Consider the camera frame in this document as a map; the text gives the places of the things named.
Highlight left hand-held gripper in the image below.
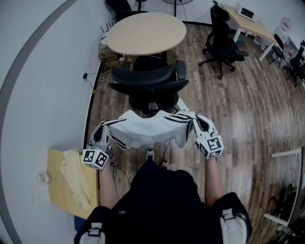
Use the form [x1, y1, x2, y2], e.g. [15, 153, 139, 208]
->
[82, 123, 112, 171]

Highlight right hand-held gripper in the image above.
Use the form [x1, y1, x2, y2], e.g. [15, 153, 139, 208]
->
[191, 115, 224, 160]

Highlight white shirt with black stripes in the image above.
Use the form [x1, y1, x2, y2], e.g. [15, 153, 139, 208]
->
[101, 109, 198, 151]

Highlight black mesh office chair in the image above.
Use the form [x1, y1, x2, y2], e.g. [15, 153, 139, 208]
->
[109, 56, 190, 117]

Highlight person's left forearm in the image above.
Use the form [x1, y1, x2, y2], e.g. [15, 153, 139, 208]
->
[98, 164, 120, 210]

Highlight person's right forearm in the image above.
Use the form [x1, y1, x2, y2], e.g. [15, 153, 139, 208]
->
[204, 157, 224, 207]

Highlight black high-back office chair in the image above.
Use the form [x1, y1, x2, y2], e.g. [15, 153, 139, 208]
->
[199, 0, 250, 80]

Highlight black folding chair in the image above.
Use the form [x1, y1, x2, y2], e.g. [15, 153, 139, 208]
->
[269, 33, 286, 69]

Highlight black swivel chair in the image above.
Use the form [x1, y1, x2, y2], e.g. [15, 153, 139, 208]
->
[285, 40, 305, 88]

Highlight black armrest office chair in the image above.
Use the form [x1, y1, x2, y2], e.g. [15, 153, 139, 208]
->
[106, 0, 150, 22]

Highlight white power strip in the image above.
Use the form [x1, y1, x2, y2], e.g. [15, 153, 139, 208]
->
[176, 98, 190, 112]

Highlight pale yellow cloth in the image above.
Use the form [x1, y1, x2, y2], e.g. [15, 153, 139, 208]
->
[59, 149, 92, 212]

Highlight small wooden side table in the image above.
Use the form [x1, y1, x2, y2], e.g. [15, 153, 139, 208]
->
[47, 148, 100, 220]

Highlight clear plastic bottle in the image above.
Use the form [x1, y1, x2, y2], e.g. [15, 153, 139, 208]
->
[35, 173, 52, 184]

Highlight brown cardboard box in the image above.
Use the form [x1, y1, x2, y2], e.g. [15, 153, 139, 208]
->
[99, 45, 124, 67]

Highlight person's black clothing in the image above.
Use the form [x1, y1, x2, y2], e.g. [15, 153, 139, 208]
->
[73, 160, 253, 244]

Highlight blue stool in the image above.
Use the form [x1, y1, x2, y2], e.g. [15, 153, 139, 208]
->
[73, 215, 89, 233]

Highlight white router with antennas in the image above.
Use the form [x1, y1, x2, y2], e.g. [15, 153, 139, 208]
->
[99, 21, 115, 46]

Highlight round wooden table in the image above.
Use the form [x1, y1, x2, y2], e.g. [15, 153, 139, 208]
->
[106, 12, 187, 57]

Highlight rectangular wooden white-legged desk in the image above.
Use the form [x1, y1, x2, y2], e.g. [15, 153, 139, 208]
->
[220, 3, 278, 62]

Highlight white-framed grey desk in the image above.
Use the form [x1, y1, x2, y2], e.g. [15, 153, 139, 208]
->
[264, 145, 305, 227]

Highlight white microwave oven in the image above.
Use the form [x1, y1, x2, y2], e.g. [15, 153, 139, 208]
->
[235, 2, 258, 23]

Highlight black standing fan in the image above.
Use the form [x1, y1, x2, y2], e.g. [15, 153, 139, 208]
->
[161, 0, 195, 17]

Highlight white storage boxes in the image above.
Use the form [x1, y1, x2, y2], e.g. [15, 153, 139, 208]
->
[273, 16, 297, 58]

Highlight black floor cable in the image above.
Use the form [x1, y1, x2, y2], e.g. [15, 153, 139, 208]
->
[162, 140, 172, 163]

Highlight yellow floor cable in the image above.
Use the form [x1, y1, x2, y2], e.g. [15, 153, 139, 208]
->
[92, 69, 112, 93]

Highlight person's left shoulder strap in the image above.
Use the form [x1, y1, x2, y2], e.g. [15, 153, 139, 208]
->
[83, 223, 105, 244]

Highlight person's shoulder strap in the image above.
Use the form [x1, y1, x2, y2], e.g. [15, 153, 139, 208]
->
[83, 223, 105, 244]
[219, 208, 247, 244]

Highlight person's right shoulder strap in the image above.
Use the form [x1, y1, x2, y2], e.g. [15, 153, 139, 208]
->
[219, 208, 247, 244]

